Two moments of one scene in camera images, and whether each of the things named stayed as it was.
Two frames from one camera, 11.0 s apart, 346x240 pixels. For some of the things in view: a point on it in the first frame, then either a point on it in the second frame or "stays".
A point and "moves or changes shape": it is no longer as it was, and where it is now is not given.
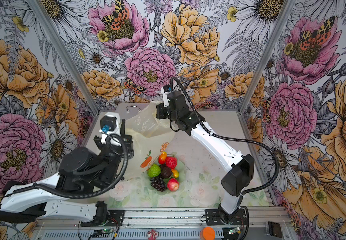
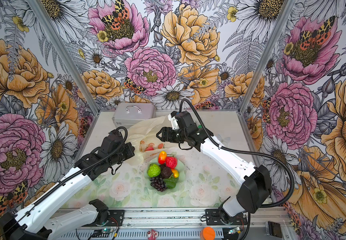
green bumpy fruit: (154, 170) stays
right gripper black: (161, 108) -> (166, 135)
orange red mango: (162, 158) stays
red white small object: (152, 235) stays
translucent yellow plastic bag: (152, 137) moves or changes shape
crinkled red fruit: (171, 162) stays
